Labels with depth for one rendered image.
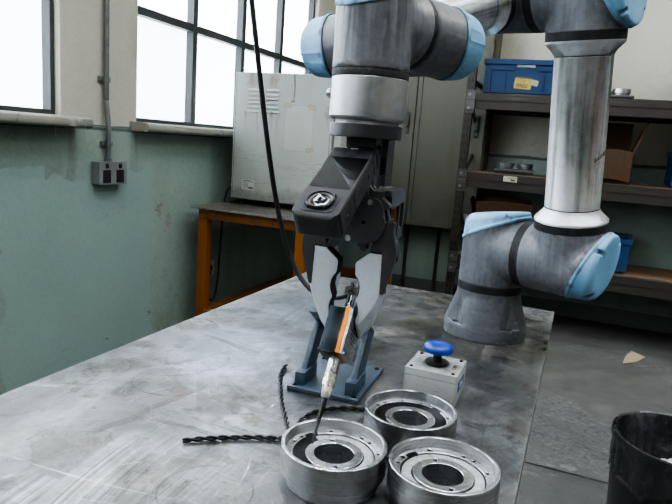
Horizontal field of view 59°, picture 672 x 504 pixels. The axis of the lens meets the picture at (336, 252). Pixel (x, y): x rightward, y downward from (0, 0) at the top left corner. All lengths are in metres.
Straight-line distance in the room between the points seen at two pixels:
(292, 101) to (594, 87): 2.10
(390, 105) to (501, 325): 0.62
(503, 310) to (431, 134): 3.41
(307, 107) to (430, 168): 1.74
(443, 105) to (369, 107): 3.88
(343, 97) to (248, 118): 2.48
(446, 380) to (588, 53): 0.52
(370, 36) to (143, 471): 0.47
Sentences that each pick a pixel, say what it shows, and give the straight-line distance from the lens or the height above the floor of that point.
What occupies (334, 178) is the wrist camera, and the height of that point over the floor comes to 1.10.
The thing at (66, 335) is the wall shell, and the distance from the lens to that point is 2.56.
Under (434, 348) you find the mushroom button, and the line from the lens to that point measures 0.82.
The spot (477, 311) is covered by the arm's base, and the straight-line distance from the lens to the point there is 1.10.
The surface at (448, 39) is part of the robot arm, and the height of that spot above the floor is 1.24.
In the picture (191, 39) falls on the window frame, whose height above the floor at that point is 1.56.
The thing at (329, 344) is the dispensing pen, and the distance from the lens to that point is 0.59.
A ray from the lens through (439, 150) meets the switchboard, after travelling 4.43.
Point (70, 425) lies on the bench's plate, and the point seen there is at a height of 0.80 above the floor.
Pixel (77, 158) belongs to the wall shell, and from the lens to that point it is 2.47.
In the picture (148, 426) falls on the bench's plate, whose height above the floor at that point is 0.80.
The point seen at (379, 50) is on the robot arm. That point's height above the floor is 1.22.
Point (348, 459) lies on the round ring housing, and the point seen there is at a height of 0.82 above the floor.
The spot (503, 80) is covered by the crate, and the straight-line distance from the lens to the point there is 4.13.
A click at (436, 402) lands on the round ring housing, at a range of 0.75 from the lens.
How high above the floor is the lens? 1.13
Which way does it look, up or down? 11 degrees down
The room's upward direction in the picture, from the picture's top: 4 degrees clockwise
